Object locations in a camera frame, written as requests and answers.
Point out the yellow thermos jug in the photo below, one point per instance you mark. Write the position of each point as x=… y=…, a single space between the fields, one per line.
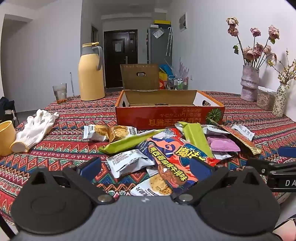
x=90 y=76

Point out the grey refrigerator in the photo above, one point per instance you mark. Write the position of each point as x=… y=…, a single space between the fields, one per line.
x=157 y=51

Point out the woven tissue box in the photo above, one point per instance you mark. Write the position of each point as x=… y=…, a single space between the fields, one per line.
x=266 y=100

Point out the white cotton glove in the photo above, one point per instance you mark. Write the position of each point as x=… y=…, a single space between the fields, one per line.
x=34 y=129

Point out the large red chip bag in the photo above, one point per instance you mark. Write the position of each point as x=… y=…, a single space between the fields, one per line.
x=171 y=157

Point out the paper door notice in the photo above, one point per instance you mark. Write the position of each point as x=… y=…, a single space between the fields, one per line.
x=118 y=47

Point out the long golden striped packet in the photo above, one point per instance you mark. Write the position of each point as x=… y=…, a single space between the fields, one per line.
x=245 y=142

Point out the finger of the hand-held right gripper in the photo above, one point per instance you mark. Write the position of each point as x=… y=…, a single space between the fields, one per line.
x=286 y=152
x=259 y=163

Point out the purple lavender bouquet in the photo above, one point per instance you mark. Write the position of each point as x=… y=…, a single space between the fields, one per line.
x=182 y=68

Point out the drinking glass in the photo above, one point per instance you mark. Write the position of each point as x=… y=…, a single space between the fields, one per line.
x=60 y=92

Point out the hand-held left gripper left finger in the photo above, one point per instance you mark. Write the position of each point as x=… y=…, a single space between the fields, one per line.
x=91 y=167

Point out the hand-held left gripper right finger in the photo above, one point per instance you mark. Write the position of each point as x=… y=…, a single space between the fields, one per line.
x=199 y=167

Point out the red yellow box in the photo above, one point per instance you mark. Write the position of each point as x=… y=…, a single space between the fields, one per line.
x=162 y=82

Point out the pink ribbed vase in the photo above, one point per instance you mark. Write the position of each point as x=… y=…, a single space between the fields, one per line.
x=249 y=85

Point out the clear plastic bag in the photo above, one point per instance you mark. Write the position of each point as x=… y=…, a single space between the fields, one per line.
x=158 y=34

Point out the pink snack packet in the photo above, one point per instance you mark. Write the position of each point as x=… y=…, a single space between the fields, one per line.
x=223 y=143

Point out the yellow cup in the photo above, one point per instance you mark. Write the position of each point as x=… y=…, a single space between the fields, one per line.
x=7 y=139

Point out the bunch of dried roses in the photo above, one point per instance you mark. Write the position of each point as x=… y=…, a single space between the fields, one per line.
x=249 y=53

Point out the person's leg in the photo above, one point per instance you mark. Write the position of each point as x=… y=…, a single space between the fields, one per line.
x=288 y=230

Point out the black folding chair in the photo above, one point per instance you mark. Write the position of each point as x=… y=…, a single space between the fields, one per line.
x=7 y=106

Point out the blue bag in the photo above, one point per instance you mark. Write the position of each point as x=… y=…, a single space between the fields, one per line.
x=166 y=69

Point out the white folded umbrella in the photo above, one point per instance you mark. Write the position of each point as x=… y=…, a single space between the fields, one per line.
x=169 y=41

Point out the green snack bar packet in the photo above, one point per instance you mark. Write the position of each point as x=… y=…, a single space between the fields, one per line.
x=196 y=136
x=129 y=141

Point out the dark entrance door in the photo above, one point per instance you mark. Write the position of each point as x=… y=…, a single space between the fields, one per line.
x=115 y=64

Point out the orange cardboard box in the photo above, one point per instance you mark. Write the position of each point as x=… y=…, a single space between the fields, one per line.
x=161 y=115

